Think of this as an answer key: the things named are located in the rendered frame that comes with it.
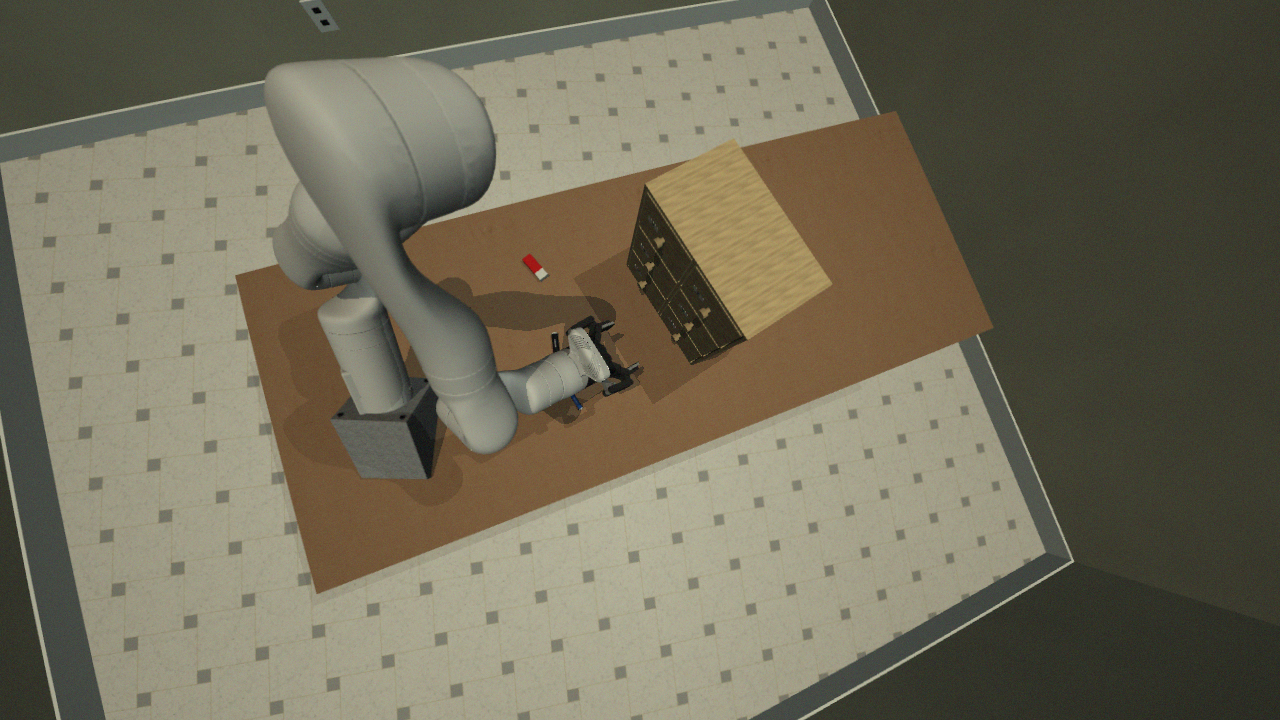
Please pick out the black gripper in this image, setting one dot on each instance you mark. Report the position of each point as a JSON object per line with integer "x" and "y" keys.
{"x": 616, "y": 371}

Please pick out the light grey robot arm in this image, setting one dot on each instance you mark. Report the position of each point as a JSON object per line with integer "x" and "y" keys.
{"x": 381, "y": 146}

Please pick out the brown wooden drawer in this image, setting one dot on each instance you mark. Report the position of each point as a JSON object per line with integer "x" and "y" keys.
{"x": 653, "y": 263}
{"x": 710, "y": 309}
{"x": 667, "y": 242}
{"x": 692, "y": 323}
{"x": 648, "y": 285}
{"x": 679, "y": 335}

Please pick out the small wooden chest of drawers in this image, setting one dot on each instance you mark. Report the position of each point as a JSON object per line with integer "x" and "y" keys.
{"x": 738, "y": 236}

